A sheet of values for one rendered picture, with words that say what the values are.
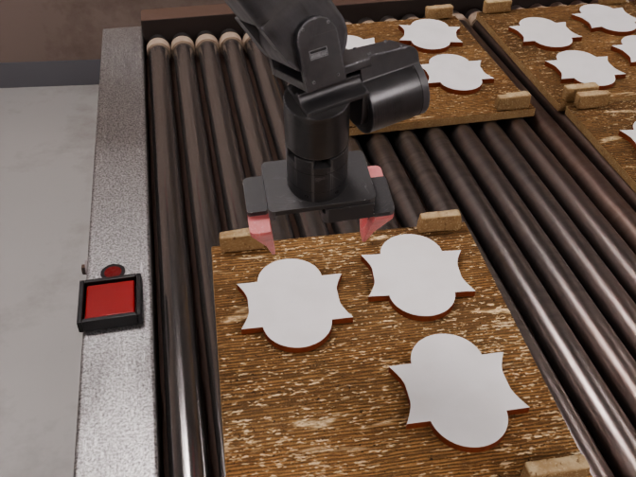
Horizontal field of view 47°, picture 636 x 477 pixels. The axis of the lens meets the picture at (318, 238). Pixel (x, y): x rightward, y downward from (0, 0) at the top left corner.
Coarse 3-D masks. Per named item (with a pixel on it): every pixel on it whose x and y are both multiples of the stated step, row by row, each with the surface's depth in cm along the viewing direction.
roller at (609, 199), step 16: (464, 16) 159; (512, 80) 136; (544, 112) 127; (544, 128) 124; (560, 128) 123; (544, 144) 123; (560, 144) 120; (560, 160) 118; (576, 160) 116; (576, 176) 114; (592, 176) 112; (592, 192) 110; (608, 192) 109; (608, 208) 107; (624, 208) 105; (624, 224) 104
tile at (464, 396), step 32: (416, 352) 81; (448, 352) 81; (480, 352) 81; (416, 384) 77; (448, 384) 77; (480, 384) 77; (416, 416) 74; (448, 416) 74; (480, 416) 74; (480, 448) 72
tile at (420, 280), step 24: (408, 240) 96; (432, 240) 96; (384, 264) 92; (408, 264) 92; (432, 264) 92; (456, 264) 92; (384, 288) 89; (408, 288) 89; (432, 288) 89; (456, 288) 89; (408, 312) 86; (432, 312) 85
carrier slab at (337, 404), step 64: (256, 256) 95; (320, 256) 95; (384, 320) 86; (448, 320) 86; (512, 320) 86; (256, 384) 78; (320, 384) 79; (384, 384) 79; (512, 384) 79; (256, 448) 72; (320, 448) 72; (384, 448) 72; (448, 448) 72; (512, 448) 72; (576, 448) 72
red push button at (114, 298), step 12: (96, 288) 91; (108, 288) 91; (120, 288) 91; (132, 288) 91; (96, 300) 90; (108, 300) 90; (120, 300) 90; (132, 300) 90; (96, 312) 88; (108, 312) 88; (120, 312) 88
